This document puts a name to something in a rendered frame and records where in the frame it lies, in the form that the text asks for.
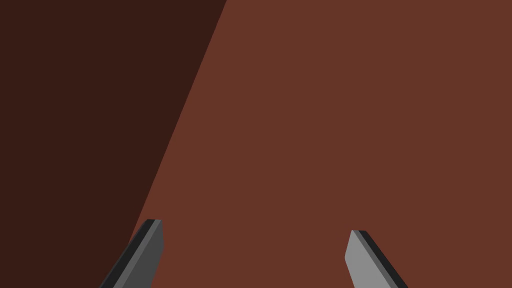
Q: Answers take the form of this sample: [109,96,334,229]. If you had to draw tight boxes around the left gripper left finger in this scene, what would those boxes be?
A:
[99,218,165,288]

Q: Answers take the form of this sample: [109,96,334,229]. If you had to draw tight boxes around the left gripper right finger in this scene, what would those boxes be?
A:
[344,229,409,288]

